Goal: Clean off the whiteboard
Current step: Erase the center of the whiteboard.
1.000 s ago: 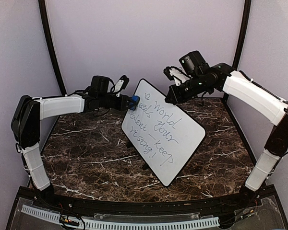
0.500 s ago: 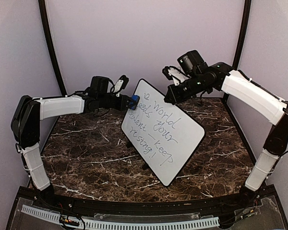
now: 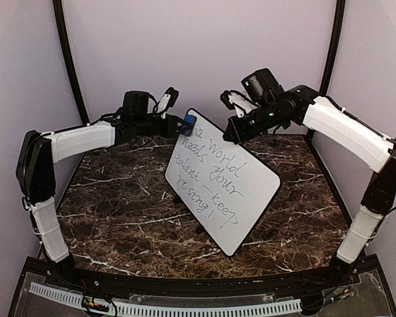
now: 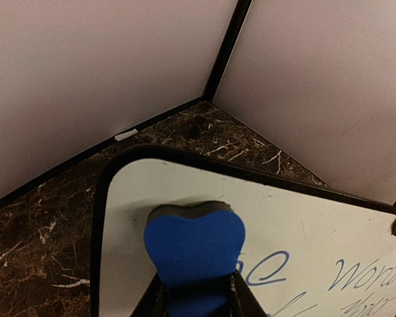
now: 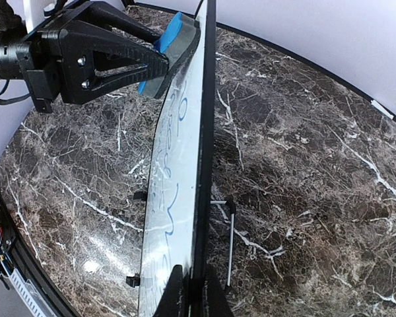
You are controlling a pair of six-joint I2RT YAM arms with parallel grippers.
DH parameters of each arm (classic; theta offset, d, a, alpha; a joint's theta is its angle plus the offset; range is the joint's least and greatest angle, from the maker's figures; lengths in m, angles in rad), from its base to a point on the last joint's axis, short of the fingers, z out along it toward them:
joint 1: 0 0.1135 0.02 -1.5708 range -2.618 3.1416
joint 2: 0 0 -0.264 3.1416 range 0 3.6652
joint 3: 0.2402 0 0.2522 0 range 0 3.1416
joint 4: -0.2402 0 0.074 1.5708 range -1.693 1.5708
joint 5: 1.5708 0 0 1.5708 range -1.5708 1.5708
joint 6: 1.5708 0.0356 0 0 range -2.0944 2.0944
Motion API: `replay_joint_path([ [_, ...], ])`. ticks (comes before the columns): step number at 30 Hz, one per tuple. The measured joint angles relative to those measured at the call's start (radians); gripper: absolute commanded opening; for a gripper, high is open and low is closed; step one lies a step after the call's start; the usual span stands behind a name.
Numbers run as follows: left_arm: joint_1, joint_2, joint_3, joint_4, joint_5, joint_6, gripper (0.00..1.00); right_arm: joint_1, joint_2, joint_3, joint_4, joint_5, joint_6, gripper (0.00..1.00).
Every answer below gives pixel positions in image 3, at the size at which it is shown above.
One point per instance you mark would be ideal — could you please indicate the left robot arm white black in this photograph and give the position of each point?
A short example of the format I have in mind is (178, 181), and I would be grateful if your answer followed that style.
(140, 115)

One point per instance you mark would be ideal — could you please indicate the blue whiteboard eraser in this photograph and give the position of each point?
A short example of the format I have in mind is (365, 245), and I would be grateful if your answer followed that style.
(188, 125)

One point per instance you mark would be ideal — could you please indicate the black curved front rail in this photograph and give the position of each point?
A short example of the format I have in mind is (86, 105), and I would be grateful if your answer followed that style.
(303, 283)

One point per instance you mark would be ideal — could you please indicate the left black frame post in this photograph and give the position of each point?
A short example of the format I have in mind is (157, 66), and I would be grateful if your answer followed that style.
(68, 59)

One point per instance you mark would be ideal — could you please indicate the black frame post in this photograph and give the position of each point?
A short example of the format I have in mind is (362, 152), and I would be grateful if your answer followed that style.
(333, 46)
(68, 59)

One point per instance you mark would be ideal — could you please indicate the right black frame post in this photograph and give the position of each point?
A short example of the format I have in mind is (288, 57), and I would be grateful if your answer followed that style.
(333, 46)

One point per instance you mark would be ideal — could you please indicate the white whiteboard black frame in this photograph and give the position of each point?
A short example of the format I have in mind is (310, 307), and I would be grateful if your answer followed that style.
(226, 187)

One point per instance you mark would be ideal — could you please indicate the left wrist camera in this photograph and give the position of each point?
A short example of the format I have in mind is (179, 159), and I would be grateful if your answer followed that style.
(166, 102)

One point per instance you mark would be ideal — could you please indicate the white slotted cable duct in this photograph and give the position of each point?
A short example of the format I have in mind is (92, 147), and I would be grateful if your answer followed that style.
(142, 305)

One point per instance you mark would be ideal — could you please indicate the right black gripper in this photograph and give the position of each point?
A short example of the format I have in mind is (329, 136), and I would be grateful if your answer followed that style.
(238, 136)

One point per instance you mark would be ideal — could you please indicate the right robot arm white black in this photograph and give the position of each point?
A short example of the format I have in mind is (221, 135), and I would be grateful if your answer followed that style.
(265, 104)

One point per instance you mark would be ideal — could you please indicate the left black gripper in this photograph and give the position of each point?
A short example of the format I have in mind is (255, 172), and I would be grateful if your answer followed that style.
(172, 130)

